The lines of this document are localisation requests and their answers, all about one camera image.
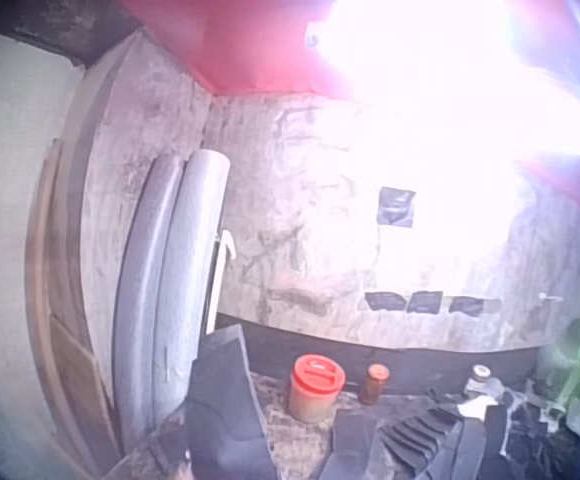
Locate person's left hand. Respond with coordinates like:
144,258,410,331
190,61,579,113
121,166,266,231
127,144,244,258
171,458,197,480

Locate dark stiff fabric piece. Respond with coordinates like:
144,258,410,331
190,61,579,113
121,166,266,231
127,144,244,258
183,323,282,480

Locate red lid plastic container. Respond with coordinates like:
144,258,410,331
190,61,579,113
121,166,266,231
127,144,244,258
288,353,347,424

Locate wooden door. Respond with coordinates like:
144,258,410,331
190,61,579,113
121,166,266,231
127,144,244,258
23,138,122,477

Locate white narrow board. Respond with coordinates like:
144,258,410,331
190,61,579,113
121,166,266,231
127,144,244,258
203,228,237,336

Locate brown jar orange lid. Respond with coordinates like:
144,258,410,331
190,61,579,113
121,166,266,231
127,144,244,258
358,363,391,406

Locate heap of black fabric pieces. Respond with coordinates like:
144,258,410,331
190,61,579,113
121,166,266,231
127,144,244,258
318,388,510,480

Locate grey fabric strip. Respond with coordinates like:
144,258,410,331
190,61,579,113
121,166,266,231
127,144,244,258
447,415,487,480

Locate white cloth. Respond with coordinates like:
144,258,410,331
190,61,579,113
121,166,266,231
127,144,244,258
456,396,502,422

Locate glass jar white lid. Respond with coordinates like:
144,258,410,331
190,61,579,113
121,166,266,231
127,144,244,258
464,364,492,399

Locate heap of dark scraps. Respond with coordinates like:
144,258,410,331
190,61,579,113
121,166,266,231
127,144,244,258
505,383,574,474

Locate small black wall paper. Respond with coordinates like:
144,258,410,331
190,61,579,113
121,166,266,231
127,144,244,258
448,295,486,318
363,290,407,313
406,290,444,315

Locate large black wall paper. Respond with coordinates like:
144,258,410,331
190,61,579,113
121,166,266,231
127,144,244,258
376,186,417,229

